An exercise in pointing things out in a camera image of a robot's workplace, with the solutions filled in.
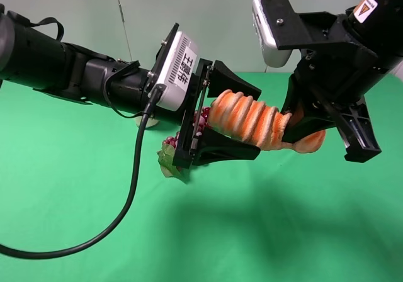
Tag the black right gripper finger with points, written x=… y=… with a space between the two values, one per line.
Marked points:
x=307 y=113
x=355 y=128

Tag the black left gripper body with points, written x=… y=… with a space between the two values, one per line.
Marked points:
x=186 y=146

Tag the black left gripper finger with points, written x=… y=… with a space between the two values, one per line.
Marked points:
x=221 y=78
x=215 y=147

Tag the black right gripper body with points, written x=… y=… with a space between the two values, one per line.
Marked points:
x=342 y=57

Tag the orange striped bread roll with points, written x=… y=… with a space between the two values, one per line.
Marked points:
x=253 y=122

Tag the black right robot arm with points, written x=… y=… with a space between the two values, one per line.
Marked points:
x=378 y=2

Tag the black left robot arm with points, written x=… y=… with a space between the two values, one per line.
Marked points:
x=74 y=73

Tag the red grape bunch with leaf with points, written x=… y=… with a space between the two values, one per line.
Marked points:
x=168 y=148

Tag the purple-topped trash bag roll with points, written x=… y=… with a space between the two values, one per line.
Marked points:
x=150 y=122

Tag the green tablecloth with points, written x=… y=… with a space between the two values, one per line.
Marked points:
x=65 y=174

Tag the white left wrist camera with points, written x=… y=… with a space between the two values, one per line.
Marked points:
x=173 y=68

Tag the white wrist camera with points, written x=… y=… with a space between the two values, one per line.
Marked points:
x=271 y=55
x=173 y=68

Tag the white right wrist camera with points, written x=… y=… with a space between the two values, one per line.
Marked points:
x=271 y=55

